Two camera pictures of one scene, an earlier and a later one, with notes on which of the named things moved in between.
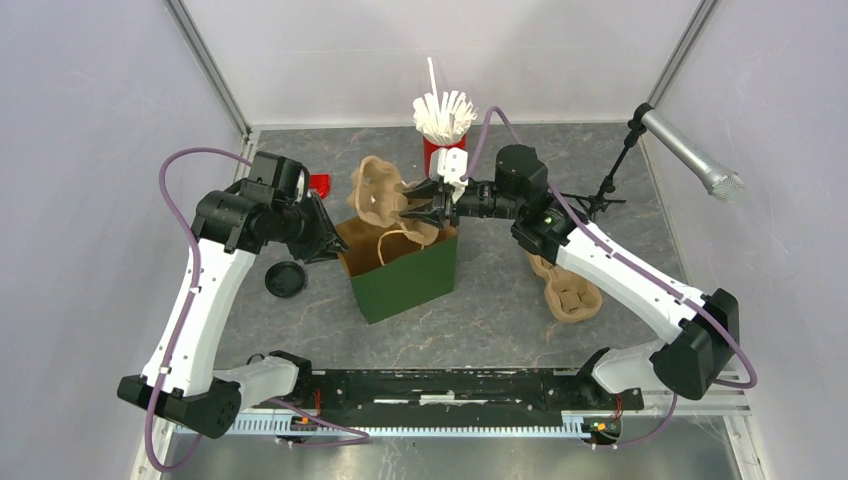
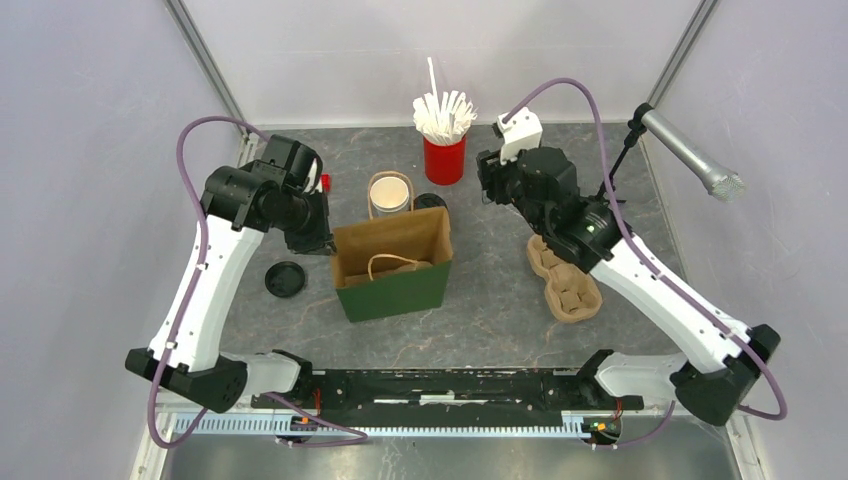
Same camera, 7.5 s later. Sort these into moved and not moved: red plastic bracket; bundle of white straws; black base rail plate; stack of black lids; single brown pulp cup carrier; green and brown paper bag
Moved: green and brown paper bag; single brown pulp cup carrier
Not moved: stack of black lids; red plastic bracket; black base rail plate; bundle of white straws
